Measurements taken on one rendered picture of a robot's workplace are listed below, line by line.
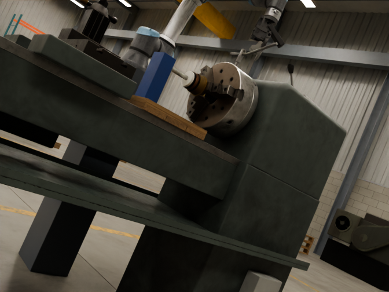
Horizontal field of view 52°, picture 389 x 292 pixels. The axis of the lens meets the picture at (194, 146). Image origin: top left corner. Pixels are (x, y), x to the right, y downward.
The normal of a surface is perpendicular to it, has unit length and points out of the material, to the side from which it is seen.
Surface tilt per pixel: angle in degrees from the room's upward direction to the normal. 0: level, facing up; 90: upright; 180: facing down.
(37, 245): 90
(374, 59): 90
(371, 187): 90
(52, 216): 90
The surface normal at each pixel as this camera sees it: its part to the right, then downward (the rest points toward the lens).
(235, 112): 0.44, 0.49
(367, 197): -0.63, -0.32
